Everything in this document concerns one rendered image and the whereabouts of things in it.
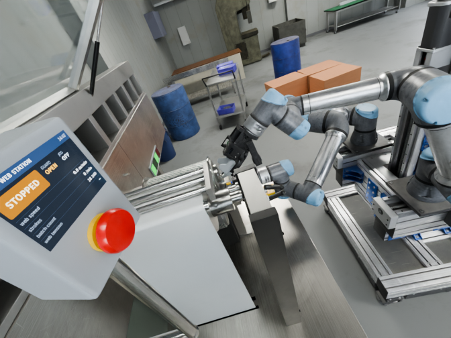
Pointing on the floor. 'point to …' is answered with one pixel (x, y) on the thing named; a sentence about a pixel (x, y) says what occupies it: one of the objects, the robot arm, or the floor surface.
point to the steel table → (199, 72)
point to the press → (236, 39)
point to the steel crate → (296, 27)
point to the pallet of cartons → (316, 78)
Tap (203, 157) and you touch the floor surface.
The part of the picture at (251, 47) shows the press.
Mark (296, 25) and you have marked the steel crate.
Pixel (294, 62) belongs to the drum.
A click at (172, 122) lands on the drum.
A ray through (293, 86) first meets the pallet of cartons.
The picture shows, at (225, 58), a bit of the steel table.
